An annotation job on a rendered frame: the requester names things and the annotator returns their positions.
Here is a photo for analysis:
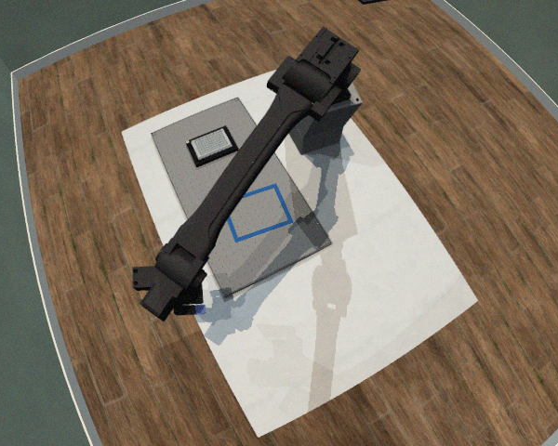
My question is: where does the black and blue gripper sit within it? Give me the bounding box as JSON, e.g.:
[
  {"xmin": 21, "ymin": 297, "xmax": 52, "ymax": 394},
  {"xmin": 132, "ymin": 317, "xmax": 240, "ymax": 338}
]
[{"xmin": 174, "ymin": 284, "xmax": 206, "ymax": 316}]

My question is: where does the blue tape outline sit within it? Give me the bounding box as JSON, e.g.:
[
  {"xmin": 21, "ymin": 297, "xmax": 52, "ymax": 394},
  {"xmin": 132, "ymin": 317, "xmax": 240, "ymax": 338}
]
[{"xmin": 227, "ymin": 184, "xmax": 293, "ymax": 243}]

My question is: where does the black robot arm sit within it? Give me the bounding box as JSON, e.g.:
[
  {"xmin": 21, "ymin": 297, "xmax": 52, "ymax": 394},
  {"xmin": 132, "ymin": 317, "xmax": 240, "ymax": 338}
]
[{"xmin": 132, "ymin": 27, "xmax": 361, "ymax": 321}]

